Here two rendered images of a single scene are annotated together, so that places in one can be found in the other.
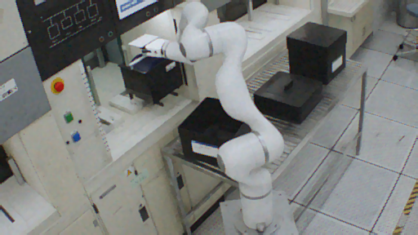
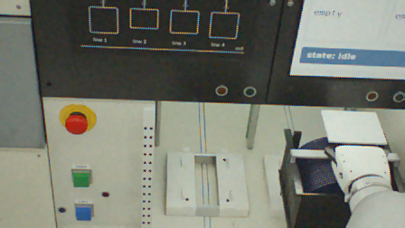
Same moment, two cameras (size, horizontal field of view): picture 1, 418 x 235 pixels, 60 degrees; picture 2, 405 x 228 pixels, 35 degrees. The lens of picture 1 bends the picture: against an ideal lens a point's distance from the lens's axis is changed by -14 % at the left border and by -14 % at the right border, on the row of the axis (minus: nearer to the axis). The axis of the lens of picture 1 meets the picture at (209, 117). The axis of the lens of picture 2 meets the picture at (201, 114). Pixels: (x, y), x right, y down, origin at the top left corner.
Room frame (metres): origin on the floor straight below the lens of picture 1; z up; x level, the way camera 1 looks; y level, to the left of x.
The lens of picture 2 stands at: (0.85, -0.17, 2.11)
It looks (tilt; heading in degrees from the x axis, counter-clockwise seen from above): 40 degrees down; 40
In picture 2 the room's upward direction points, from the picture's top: 5 degrees clockwise
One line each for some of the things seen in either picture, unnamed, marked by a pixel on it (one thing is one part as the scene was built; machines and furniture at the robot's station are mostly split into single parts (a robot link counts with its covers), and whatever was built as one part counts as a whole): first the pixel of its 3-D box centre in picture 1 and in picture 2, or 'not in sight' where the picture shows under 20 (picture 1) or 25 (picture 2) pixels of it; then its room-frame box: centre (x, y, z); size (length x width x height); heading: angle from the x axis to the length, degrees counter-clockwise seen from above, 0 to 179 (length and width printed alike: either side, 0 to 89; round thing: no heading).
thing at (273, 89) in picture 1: (289, 93); not in sight; (1.85, -0.44, 0.83); 0.29 x 0.29 x 0.13; 46
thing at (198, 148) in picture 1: (220, 131); not in sight; (1.59, -0.04, 0.85); 0.28 x 0.28 x 0.17; 55
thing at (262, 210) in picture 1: (257, 205); not in sight; (1.08, -0.13, 0.85); 0.19 x 0.19 x 0.18
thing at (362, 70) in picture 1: (282, 152); not in sight; (1.89, -0.41, 0.38); 1.30 x 0.60 x 0.76; 136
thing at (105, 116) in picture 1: (97, 122); (206, 181); (1.78, 0.58, 0.89); 0.22 x 0.21 x 0.04; 46
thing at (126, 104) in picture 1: (133, 96); (306, 184); (1.97, 0.39, 0.89); 0.22 x 0.21 x 0.04; 46
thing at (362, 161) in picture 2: (160, 47); (362, 171); (1.75, 0.17, 1.25); 0.11 x 0.10 x 0.07; 45
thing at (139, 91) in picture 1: (150, 68); (337, 181); (1.83, 0.24, 1.11); 0.24 x 0.20 x 0.32; 135
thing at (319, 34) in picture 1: (317, 51); not in sight; (2.16, -0.72, 0.89); 0.29 x 0.29 x 0.25; 42
